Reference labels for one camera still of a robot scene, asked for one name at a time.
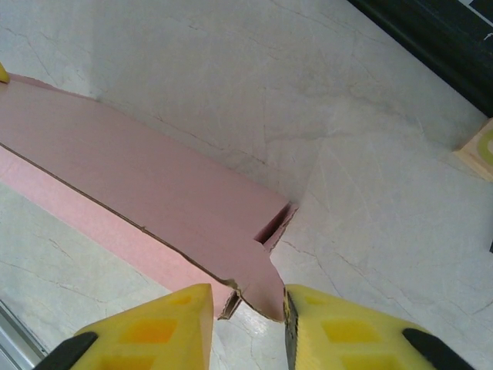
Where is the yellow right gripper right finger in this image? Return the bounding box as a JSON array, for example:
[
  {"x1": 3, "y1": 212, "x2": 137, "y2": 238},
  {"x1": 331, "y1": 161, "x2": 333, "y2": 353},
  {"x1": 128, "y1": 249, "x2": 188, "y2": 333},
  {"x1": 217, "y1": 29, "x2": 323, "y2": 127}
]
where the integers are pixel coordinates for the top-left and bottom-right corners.
[{"x1": 283, "y1": 284, "x2": 473, "y2": 370}]

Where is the wooden letter block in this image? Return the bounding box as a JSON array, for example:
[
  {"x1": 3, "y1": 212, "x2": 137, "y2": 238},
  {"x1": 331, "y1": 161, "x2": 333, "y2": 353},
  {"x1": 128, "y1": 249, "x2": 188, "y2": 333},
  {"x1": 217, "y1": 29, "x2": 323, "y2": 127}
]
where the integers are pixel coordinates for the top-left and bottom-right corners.
[{"x1": 452, "y1": 117, "x2": 493, "y2": 181}]

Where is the pink paper box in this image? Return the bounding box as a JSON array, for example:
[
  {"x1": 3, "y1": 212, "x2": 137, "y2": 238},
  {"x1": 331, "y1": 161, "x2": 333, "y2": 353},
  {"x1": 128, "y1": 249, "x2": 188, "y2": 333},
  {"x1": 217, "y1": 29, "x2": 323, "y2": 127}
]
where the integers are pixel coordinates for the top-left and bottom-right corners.
[{"x1": 0, "y1": 72, "x2": 300, "y2": 323}]

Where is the aluminium frame rail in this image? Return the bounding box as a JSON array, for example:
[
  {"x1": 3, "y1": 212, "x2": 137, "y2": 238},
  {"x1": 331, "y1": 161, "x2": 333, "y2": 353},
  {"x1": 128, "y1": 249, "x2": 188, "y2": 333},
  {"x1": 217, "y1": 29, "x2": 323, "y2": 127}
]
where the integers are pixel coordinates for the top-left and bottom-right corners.
[{"x1": 0, "y1": 298, "x2": 51, "y2": 370}]

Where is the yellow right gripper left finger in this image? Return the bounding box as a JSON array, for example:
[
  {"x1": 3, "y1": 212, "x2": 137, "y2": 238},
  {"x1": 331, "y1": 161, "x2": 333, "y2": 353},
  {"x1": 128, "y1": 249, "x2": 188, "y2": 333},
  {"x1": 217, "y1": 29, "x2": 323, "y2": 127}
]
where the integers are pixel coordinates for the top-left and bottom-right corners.
[{"x1": 40, "y1": 283, "x2": 214, "y2": 370}]

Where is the black white chessboard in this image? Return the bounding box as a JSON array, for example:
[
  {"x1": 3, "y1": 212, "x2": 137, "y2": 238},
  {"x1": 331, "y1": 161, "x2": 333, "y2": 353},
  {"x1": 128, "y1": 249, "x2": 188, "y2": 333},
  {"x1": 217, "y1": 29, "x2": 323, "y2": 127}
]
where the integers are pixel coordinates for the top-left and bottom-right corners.
[{"x1": 346, "y1": 0, "x2": 493, "y2": 119}]

